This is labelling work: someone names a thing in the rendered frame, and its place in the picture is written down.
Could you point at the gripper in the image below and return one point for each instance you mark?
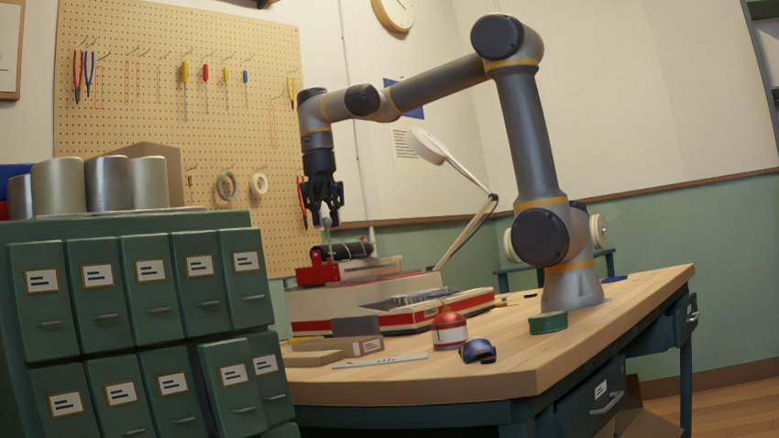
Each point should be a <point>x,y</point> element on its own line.
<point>319,165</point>

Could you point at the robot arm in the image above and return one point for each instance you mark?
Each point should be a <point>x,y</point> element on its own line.
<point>529,152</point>

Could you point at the silver return lever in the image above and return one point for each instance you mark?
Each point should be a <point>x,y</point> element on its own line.
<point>328,240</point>

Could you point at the black platen roller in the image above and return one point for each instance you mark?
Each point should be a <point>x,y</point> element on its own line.
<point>347,249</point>

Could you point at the red typewriter carriage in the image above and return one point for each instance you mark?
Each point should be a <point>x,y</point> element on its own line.
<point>316,275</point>

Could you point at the cream and red toy typewriter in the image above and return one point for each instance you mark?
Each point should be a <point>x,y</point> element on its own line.
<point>341,301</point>

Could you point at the dark grey card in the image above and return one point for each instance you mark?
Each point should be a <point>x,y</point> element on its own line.
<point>355,327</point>

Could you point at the white tape roll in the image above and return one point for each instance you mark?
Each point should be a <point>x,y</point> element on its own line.
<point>253,184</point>

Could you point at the grey tape roll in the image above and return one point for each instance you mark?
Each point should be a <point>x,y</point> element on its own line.
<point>218,185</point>

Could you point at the yellow pliers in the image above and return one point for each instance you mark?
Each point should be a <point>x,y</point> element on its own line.
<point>291,88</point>

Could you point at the white desk lamp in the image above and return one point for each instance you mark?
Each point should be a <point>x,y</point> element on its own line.
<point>429,146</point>

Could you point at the blue screwdriver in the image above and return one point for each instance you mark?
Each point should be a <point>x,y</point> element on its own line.
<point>245,77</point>

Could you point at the yellow pencil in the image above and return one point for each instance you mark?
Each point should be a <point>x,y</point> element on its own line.
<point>304,339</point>

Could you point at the flat cardboard box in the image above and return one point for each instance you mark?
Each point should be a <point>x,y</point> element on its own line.
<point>347,345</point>

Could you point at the small yellow screwdriver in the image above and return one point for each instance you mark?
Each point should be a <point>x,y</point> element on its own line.
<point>226,75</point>

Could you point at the flat wooden block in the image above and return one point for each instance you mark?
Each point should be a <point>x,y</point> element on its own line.
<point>310,358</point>

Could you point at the red screwdriver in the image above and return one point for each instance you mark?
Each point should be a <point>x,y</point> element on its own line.
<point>206,73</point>

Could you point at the grey metal can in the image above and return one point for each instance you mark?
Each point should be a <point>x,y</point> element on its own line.
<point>149,182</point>
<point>19,198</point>
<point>106,182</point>
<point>58,185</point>

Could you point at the steel ruler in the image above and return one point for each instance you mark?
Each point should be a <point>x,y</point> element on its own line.
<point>380,360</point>

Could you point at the tan pegboard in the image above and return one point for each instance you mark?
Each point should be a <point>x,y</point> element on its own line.
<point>152,134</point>

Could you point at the large yellow screwdriver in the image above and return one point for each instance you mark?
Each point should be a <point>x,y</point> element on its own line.
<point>184,73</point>

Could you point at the red and white dome tin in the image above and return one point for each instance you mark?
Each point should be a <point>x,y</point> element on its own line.
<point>449,328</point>

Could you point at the cream round wheel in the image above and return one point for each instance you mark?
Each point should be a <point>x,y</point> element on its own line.
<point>510,246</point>
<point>599,231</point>

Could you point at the green drawer cabinet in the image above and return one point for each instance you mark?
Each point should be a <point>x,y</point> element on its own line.
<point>146,292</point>

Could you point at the blue rounded tool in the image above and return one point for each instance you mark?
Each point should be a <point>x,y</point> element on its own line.
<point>476,351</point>

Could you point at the green tape roll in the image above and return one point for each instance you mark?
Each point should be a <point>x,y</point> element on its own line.
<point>548,324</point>

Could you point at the blue pliers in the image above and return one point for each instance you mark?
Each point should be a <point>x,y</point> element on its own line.
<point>89,70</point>

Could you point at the red pliers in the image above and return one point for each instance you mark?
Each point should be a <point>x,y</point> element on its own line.
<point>78,73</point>

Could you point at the blue pen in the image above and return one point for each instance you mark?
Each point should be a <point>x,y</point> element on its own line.
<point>613,279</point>

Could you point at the blue box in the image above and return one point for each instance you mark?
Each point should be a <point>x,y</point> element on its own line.
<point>12,176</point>

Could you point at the green workbench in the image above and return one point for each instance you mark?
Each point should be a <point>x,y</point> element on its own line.
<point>584,395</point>

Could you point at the brown cardboard floor box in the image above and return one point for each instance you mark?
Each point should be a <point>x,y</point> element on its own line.
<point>645,423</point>

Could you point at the green shelf unit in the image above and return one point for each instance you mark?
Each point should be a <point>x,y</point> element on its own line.
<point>764,55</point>

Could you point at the white wall notice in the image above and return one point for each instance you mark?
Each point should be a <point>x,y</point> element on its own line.
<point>401,155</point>

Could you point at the blue wall pennant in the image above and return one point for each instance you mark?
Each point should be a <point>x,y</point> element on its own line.
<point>417,112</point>

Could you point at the wooden wall clock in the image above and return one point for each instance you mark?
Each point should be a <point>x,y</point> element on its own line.
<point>394,12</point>

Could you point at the framed wall picture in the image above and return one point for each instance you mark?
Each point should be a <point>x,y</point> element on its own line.
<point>9,49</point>

